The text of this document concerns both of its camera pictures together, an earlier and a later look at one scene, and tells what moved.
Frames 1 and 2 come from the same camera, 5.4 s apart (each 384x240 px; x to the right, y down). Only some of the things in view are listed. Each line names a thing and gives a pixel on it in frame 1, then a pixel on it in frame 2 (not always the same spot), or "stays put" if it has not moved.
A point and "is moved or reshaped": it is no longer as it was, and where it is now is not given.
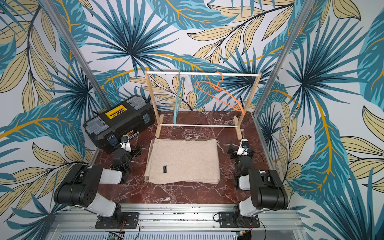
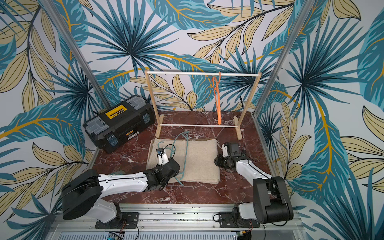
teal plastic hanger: x=179 y=92 to x=184 y=134
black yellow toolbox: x=133 y=115 stays put
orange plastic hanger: x=217 y=85 is moved or reshaped
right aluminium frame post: x=294 y=33 stays put
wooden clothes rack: x=238 y=121 stays put
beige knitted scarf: x=184 y=160 stays put
